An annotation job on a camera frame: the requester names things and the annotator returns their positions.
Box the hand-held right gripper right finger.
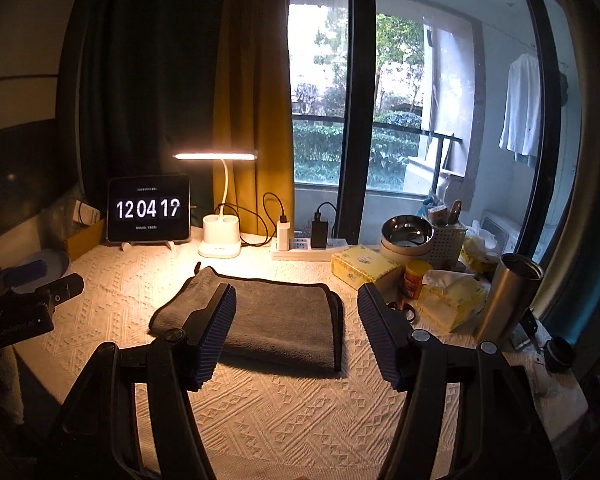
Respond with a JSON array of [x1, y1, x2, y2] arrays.
[[357, 283, 561, 480]]

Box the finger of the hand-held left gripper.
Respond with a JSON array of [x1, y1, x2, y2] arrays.
[[34, 273, 85, 311]]

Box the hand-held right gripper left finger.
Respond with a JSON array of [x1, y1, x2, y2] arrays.
[[49, 283, 237, 480]]

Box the grey towel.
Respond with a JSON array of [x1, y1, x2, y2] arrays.
[[147, 262, 345, 375]]

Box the blue plate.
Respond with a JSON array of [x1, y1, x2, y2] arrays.
[[11, 249, 72, 281]]

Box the scissors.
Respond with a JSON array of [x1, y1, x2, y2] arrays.
[[386, 301, 417, 322]]

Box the cardboard box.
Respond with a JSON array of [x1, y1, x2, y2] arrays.
[[64, 219, 107, 262]]

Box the yellow jar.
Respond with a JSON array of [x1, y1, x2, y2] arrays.
[[403, 260, 433, 302]]

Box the yellow tissue box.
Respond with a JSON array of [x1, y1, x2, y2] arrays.
[[330, 245, 404, 291]]

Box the yellow tissue pack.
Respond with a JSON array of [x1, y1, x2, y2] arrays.
[[418, 270, 488, 332]]

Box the white tablet stand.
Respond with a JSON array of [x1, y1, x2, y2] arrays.
[[120, 240, 176, 252]]

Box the white textured tablecloth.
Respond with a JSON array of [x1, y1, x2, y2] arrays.
[[18, 224, 590, 480]]

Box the white desk lamp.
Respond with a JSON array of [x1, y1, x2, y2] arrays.
[[174, 148, 259, 259]]

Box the steel bowl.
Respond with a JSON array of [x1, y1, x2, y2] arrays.
[[381, 215, 435, 249]]

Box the white plastic basket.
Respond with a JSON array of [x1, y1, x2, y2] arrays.
[[420, 222, 468, 270]]

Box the white power strip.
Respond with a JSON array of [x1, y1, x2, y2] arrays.
[[271, 237, 351, 261]]

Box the tablet clock display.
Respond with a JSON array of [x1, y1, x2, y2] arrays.
[[106, 174, 193, 244]]

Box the black charger plug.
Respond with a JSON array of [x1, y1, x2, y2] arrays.
[[310, 212, 329, 250]]

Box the steel tumbler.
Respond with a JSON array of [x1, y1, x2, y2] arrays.
[[474, 253, 545, 346]]

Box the black round cap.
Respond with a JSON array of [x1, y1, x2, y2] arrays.
[[545, 336, 577, 374]]

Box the dark green curtain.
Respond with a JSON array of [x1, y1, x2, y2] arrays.
[[75, 0, 227, 216]]

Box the mustard yellow curtain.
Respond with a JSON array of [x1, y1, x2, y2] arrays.
[[211, 0, 296, 236]]

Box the white hanging shirt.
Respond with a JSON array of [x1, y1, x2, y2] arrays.
[[499, 52, 542, 168]]

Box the black charger cable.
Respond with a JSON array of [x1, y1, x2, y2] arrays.
[[215, 192, 287, 248]]

